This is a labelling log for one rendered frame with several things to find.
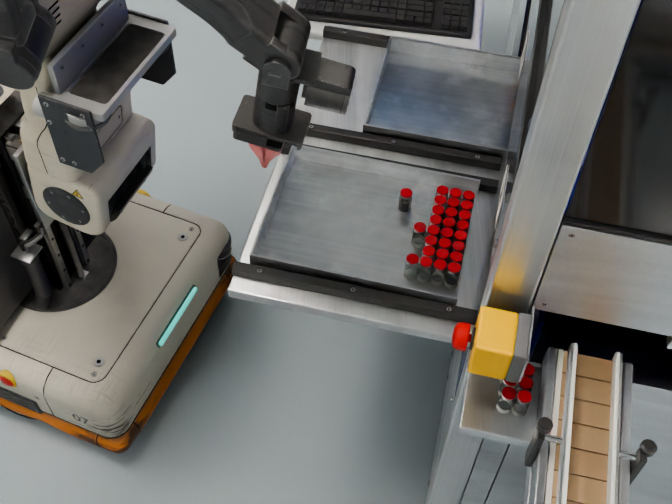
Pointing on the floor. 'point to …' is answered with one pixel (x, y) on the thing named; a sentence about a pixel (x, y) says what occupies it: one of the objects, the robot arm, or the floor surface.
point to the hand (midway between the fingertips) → (265, 161)
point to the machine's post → (542, 187)
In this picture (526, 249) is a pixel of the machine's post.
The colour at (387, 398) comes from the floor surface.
